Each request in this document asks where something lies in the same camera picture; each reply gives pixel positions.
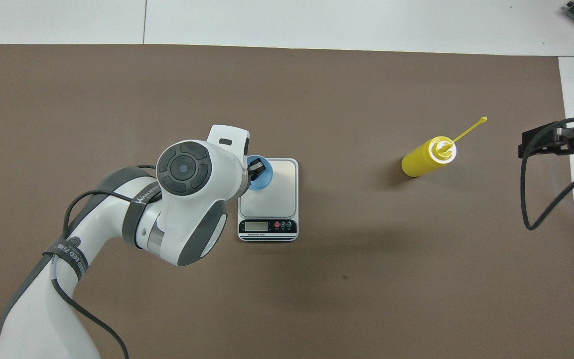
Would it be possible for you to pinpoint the yellow squeeze bottle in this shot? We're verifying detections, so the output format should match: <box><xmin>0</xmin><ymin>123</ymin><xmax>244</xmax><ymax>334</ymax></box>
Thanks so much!
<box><xmin>401</xmin><ymin>116</ymin><xmax>488</xmax><ymax>179</ymax></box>

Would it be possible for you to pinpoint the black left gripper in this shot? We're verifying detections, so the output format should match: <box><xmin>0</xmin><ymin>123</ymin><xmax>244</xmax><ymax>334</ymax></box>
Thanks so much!
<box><xmin>244</xmin><ymin>159</ymin><xmax>264</xmax><ymax>193</ymax></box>

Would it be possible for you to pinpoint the brown table mat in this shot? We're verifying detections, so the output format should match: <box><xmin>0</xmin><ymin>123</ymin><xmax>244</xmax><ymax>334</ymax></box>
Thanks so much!
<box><xmin>0</xmin><ymin>44</ymin><xmax>574</xmax><ymax>359</ymax></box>

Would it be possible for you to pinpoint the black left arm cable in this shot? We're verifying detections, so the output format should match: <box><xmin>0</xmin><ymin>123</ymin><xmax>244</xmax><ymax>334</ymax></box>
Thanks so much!
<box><xmin>50</xmin><ymin>165</ymin><xmax>163</xmax><ymax>359</ymax></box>

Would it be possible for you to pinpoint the silver digital kitchen scale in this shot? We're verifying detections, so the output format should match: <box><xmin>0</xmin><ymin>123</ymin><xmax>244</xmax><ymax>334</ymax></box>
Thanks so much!
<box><xmin>238</xmin><ymin>158</ymin><xmax>299</xmax><ymax>243</ymax></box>

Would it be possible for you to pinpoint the light blue plastic cup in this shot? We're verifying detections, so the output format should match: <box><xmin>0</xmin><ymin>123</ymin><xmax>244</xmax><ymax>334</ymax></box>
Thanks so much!
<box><xmin>245</xmin><ymin>156</ymin><xmax>274</xmax><ymax>192</ymax></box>

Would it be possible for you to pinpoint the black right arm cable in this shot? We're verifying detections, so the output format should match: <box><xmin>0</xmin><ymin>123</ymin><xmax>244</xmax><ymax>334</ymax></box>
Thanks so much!
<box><xmin>520</xmin><ymin>116</ymin><xmax>574</xmax><ymax>231</ymax></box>

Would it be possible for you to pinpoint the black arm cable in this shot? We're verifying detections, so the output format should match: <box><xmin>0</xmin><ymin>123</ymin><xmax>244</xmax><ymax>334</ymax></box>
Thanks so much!
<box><xmin>50</xmin><ymin>165</ymin><xmax>163</xmax><ymax>359</ymax></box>
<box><xmin>520</xmin><ymin>116</ymin><xmax>574</xmax><ymax>231</ymax></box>

